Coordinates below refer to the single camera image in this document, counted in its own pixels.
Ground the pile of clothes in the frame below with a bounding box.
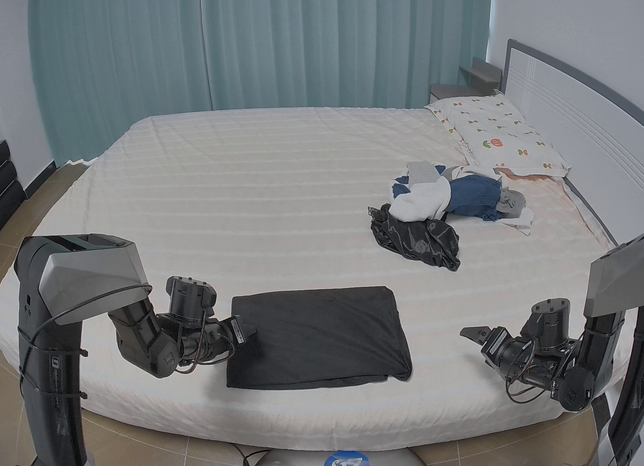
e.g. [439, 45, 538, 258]
[387, 159, 535, 237]

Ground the white printed pillow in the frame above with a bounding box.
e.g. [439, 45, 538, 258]
[425, 93, 572, 178]

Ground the black chest of drawers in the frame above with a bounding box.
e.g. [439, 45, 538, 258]
[0, 139, 27, 228]

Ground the bed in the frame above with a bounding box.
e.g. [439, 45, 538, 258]
[0, 39, 644, 442]

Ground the blue-green curtain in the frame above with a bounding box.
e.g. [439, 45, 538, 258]
[201, 0, 494, 110]
[29, 0, 212, 167]

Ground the black T-shirt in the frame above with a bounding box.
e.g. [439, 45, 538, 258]
[226, 285, 413, 391]

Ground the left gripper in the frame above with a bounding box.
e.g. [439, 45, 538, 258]
[194, 315, 259, 363]

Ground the grey bedside table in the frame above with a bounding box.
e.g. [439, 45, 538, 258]
[429, 56, 504, 102]

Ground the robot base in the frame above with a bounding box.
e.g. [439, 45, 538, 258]
[262, 448, 419, 466]

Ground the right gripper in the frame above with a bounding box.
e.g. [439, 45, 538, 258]
[460, 325, 536, 381]

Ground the black cable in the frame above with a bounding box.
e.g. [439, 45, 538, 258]
[504, 377, 549, 405]

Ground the black shiny garment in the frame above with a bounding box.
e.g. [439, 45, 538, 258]
[367, 205, 462, 272]

